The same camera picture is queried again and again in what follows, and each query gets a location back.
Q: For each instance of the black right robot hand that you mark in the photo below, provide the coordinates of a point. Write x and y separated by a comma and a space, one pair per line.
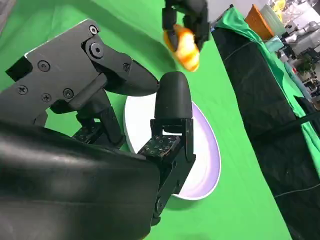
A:
62, 175

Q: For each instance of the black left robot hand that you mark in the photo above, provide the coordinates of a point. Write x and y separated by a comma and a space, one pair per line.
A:
195, 15

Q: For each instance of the orange and white bread roll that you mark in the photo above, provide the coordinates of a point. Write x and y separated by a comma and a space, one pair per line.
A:
188, 50

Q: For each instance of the orange board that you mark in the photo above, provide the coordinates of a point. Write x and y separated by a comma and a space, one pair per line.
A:
258, 21

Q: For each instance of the pale green translucent container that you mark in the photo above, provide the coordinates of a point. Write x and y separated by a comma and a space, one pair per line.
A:
273, 17

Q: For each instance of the teal box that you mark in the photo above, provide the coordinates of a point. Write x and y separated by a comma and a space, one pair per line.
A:
273, 43

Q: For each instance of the green table cloth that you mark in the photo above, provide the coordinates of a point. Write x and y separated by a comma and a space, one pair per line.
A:
225, 112

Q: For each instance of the black fabric backdrop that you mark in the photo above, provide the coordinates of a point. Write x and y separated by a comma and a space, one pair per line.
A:
265, 105

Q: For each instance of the potted green plant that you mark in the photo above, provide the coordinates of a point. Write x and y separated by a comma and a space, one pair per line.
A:
307, 64

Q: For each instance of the lilac plate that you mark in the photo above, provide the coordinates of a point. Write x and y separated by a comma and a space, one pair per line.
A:
202, 155

